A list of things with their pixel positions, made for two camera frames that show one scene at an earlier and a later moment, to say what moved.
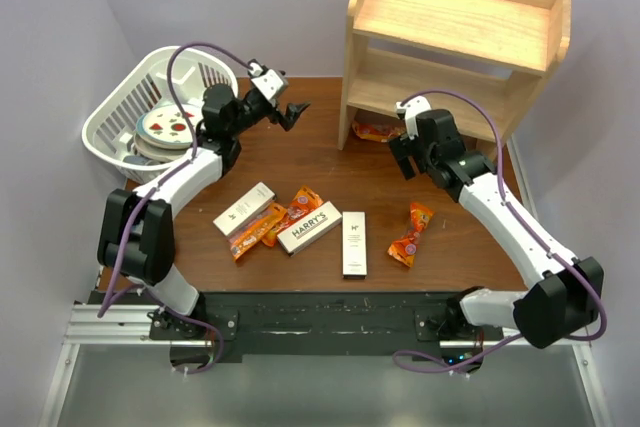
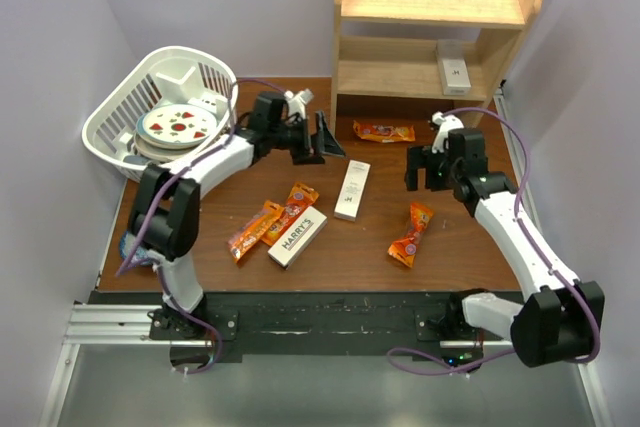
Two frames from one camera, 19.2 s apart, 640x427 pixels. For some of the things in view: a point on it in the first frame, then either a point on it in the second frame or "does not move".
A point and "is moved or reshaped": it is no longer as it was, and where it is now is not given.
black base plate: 278,323 does not move
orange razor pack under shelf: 382,132 does not move
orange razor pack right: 404,248 does not move
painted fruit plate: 167,124 does not move
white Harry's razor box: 302,233 is moved or reshaped
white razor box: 354,245 to 455,78
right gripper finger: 398,151 to 415,160
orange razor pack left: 241,238 does not move
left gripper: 292,113 to 305,155
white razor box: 257,198 to 351,189
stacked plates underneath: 160,154 does not move
